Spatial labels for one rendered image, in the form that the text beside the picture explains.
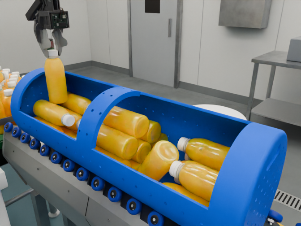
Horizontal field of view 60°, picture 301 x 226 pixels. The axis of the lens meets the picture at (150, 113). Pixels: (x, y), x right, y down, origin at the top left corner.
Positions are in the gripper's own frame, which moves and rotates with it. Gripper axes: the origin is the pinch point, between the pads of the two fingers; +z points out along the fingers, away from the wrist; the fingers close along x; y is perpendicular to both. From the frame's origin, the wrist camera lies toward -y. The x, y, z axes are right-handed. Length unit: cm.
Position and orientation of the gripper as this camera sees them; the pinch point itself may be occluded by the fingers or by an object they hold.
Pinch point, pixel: (51, 52)
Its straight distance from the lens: 100.4
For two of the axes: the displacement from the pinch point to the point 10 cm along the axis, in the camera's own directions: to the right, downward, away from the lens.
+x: 6.4, -3.0, 7.1
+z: -0.1, 9.2, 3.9
